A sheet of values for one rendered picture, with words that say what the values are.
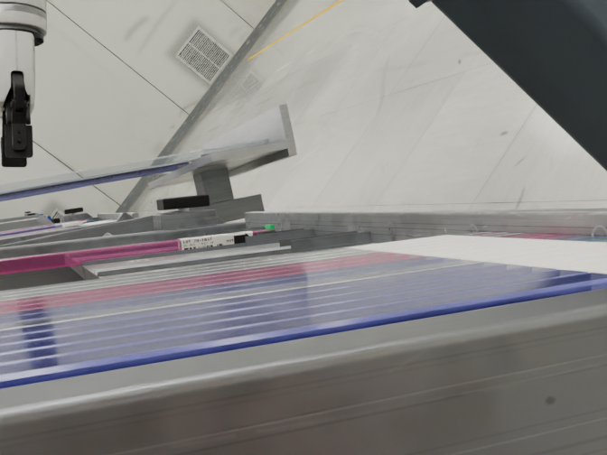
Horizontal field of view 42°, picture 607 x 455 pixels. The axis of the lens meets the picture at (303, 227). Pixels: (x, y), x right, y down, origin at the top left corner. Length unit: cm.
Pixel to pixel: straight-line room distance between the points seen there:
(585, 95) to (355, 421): 97
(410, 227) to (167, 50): 808
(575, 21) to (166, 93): 759
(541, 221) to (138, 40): 818
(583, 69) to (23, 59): 70
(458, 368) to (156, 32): 843
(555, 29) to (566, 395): 87
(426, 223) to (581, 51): 60
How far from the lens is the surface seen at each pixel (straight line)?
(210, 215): 84
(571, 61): 107
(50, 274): 82
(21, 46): 106
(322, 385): 15
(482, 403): 17
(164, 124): 843
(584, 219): 37
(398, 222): 52
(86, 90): 836
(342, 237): 55
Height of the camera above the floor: 93
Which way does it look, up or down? 17 degrees down
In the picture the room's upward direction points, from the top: 52 degrees counter-clockwise
